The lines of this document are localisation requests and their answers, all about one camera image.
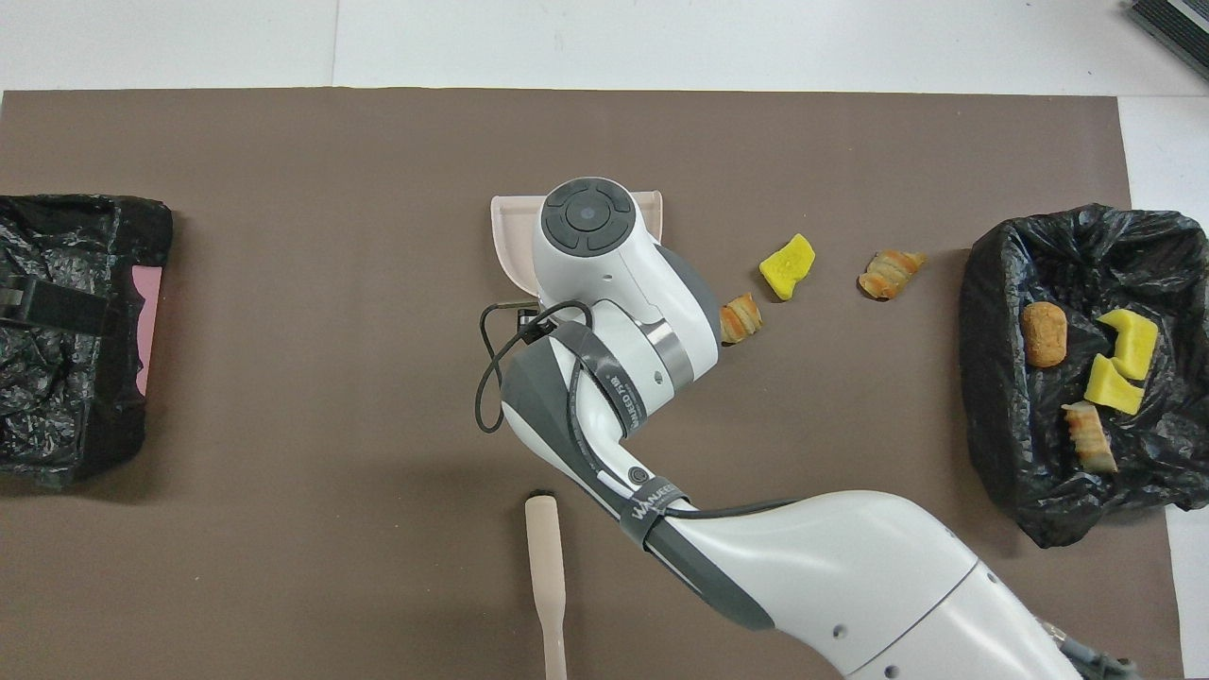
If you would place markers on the black plastic trash bag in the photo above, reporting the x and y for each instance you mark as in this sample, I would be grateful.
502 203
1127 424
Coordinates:
57 406
1001 425

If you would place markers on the beige hand brush black bristles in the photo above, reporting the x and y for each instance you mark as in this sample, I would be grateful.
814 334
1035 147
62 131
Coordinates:
546 557

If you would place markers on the brown table mat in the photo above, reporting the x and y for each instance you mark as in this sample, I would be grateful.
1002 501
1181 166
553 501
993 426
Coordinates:
331 567

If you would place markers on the pink plastic bin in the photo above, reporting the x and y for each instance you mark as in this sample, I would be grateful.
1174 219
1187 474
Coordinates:
146 312

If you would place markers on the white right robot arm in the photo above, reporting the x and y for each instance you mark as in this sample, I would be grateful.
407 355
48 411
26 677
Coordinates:
850 567

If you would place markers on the beige plastic dustpan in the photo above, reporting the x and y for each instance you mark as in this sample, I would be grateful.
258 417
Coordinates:
515 236

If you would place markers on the dark ribbed box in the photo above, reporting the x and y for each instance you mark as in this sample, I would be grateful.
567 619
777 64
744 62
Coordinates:
1181 24

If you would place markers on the striped croissant piece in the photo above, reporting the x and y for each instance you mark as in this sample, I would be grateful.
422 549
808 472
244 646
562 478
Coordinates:
743 319
890 274
1089 437

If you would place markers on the brown fried nugget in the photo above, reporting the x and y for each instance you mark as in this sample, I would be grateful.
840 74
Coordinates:
1044 334

